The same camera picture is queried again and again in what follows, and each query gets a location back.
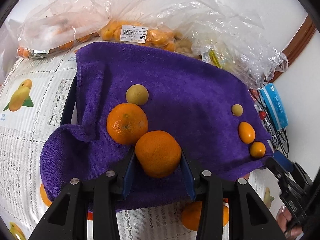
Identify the purple towel on tray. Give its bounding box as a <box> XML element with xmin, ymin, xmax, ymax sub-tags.
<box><xmin>40</xmin><ymin>42</ymin><xmax>270</xmax><ymax>200</ymax></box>

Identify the oval orange kumquat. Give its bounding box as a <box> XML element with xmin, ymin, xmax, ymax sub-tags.
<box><xmin>238</xmin><ymin>121</ymin><xmax>255</xmax><ymax>144</ymax></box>

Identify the black cable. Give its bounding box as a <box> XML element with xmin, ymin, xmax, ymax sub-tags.
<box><xmin>249</xmin><ymin>89</ymin><xmax>290</xmax><ymax>158</ymax></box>

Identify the blue tissue box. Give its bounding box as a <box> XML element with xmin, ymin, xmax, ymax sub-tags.
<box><xmin>259</xmin><ymin>83</ymin><xmax>289</xmax><ymax>131</ymax></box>

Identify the white plastic bag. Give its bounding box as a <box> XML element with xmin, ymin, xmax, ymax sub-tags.
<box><xmin>0</xmin><ymin>19</ymin><xmax>20</xmax><ymax>84</ymax></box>

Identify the clear bag of kumquats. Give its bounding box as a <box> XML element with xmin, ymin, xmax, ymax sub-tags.
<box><xmin>98</xmin><ymin>0</ymin><xmax>266</xmax><ymax>53</ymax></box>

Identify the larger tan longan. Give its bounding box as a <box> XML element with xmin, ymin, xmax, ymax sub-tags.
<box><xmin>125</xmin><ymin>84</ymin><xmax>149</xmax><ymax>106</ymax></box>

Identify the clear bag yellow fruit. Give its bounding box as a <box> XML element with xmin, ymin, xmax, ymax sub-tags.
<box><xmin>192</xmin><ymin>28</ymin><xmax>289</xmax><ymax>89</ymax></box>

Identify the brown door frame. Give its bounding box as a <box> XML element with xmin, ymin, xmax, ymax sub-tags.
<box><xmin>283</xmin><ymin>15</ymin><xmax>317</xmax><ymax>67</ymax></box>

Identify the person's right hand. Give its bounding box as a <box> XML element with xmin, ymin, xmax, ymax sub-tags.
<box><xmin>276</xmin><ymin>206</ymin><xmax>303</xmax><ymax>239</ymax></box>

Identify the large orange mandarin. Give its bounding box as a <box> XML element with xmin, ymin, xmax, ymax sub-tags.
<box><xmin>106</xmin><ymin>103</ymin><xmax>148</xmax><ymax>145</ymax></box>

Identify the clear bag with tomatoes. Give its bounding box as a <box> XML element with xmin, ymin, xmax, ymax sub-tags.
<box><xmin>17</xmin><ymin>0</ymin><xmax>111</xmax><ymax>60</ymax></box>

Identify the round orange kumquat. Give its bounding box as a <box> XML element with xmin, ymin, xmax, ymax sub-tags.
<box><xmin>249</xmin><ymin>141</ymin><xmax>266</xmax><ymax>158</ymax></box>

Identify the fruit print tablecloth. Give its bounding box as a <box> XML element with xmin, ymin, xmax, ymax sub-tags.
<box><xmin>1</xmin><ymin>41</ymin><xmax>99</xmax><ymax>239</ymax></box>

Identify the small tan longan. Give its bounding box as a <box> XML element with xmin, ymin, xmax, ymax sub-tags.
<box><xmin>231</xmin><ymin>104</ymin><xmax>244</xmax><ymax>116</ymax></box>

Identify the red cherry tomato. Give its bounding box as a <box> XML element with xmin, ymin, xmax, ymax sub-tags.
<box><xmin>259</xmin><ymin>111</ymin><xmax>266</xmax><ymax>120</ymax></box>

